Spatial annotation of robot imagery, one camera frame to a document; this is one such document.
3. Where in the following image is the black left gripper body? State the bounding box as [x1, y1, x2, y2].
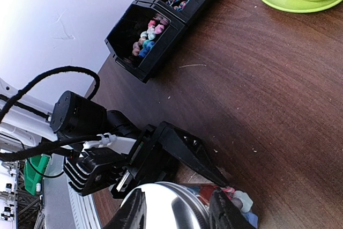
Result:
[109, 124, 172, 199]

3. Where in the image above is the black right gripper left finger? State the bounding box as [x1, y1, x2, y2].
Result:
[103, 188, 146, 229]

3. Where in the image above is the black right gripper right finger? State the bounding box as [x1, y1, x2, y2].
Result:
[208, 188, 255, 229]

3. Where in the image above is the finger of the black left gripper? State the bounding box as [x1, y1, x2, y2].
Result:
[160, 122, 229, 187]

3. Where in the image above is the clear plastic jar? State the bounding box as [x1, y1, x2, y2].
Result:
[184, 183, 258, 228]

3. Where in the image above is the silver jar lid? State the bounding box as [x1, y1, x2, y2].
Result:
[120, 181, 209, 228]

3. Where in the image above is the black three-compartment candy tray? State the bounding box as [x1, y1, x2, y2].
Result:
[105, 0, 214, 83]

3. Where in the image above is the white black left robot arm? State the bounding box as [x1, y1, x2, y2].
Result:
[3, 91, 228, 199]

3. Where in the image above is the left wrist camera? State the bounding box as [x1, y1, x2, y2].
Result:
[63, 133, 137, 196]

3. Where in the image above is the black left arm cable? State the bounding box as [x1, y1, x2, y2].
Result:
[0, 65, 118, 179]

